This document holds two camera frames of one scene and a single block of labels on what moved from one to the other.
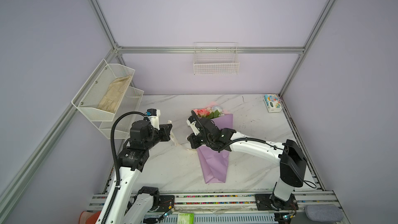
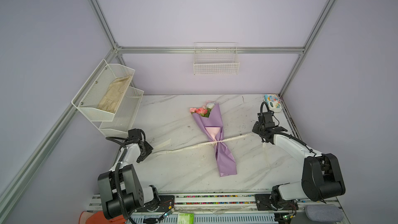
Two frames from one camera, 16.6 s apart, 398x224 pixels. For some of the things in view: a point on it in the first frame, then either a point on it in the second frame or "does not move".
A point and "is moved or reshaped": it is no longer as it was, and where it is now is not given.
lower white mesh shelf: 130,102 does not move
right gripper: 191,139 -> 254,128
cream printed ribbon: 172,136 is moved or reshaped
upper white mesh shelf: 99,98 does not move
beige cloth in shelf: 111,98 does not move
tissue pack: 273,102 does not move
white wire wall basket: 216,58 does not move
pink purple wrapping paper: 214,163 is moved or reshaped
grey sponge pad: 328,213 does not move
